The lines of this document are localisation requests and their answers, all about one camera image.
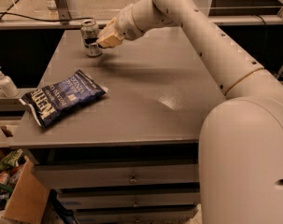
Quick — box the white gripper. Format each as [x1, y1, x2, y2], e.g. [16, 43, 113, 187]
[96, 4, 144, 49]

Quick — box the black rxbar chocolate bar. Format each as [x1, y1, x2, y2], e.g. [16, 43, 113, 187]
[84, 38, 97, 47]

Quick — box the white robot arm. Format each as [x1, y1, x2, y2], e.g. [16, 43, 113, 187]
[97, 0, 283, 224]

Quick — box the silver 7up soda can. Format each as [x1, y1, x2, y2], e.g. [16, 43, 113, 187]
[80, 19, 102, 57]

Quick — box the blue kettle chips bag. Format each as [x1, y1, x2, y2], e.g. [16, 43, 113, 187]
[19, 70, 107, 129]

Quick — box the white pump sanitizer bottle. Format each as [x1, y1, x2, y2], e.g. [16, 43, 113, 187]
[0, 67, 19, 98]

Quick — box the grey drawer cabinet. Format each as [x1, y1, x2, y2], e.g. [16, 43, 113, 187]
[14, 27, 223, 224]

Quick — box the green snack bag in box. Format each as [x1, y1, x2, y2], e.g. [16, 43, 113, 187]
[0, 149, 23, 171]

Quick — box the red snack packet in box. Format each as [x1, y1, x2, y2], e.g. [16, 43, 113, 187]
[0, 171, 10, 185]

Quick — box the cardboard box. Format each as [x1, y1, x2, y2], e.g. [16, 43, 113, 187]
[0, 157, 50, 224]

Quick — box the black cable on rail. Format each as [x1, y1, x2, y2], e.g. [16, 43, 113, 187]
[0, 0, 95, 23]

